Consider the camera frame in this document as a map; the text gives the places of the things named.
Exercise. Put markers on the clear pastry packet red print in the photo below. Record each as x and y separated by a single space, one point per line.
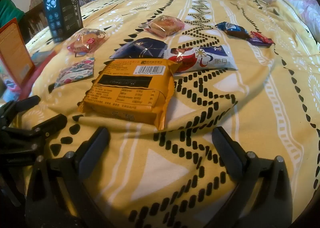
85 41

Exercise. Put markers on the orange box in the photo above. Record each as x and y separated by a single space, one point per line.
15 52

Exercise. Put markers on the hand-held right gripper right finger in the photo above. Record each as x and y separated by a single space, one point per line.
225 145

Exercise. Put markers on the blue candy packet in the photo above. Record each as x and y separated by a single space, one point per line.
232 29

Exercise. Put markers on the green cloth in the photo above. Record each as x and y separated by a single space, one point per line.
10 12

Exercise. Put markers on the yellow patterned blanket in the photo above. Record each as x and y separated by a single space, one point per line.
250 105

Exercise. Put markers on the pink white quilt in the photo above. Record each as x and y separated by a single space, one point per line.
300 7

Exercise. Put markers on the large orange snack packet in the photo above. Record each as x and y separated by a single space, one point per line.
125 87

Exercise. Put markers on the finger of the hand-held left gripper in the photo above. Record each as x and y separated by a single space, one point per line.
51 121
25 103

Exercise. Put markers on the red cardboard box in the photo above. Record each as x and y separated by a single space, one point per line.
40 72

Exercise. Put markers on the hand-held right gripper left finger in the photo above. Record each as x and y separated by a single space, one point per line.
95 143

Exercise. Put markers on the small patterned snack packet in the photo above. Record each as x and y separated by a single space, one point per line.
75 70

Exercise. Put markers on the white red snack packet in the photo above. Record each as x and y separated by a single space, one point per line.
207 59

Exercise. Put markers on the dark violet snack packet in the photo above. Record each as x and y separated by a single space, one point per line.
140 47

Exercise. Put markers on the purple red candy packet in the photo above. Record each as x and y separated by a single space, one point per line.
260 39

